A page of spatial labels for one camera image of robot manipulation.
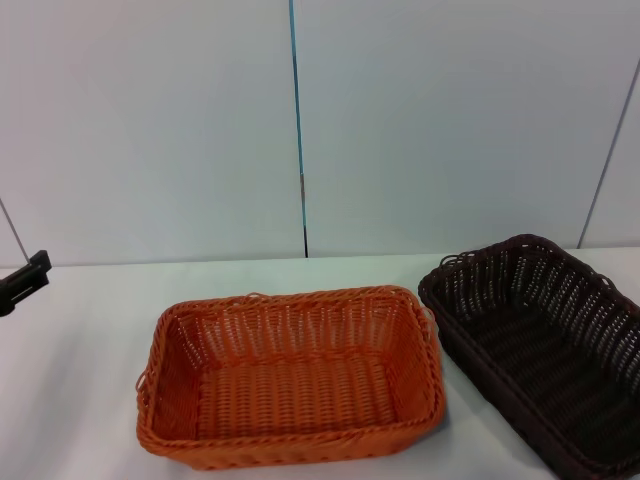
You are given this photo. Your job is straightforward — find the dark brown woven plastic basket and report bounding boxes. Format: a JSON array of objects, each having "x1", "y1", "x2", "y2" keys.
[{"x1": 417, "y1": 233, "x2": 640, "y2": 480}]

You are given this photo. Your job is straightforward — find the orange woven plastic basket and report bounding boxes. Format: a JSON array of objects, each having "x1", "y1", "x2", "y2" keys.
[{"x1": 133, "y1": 284, "x2": 447, "y2": 472}]

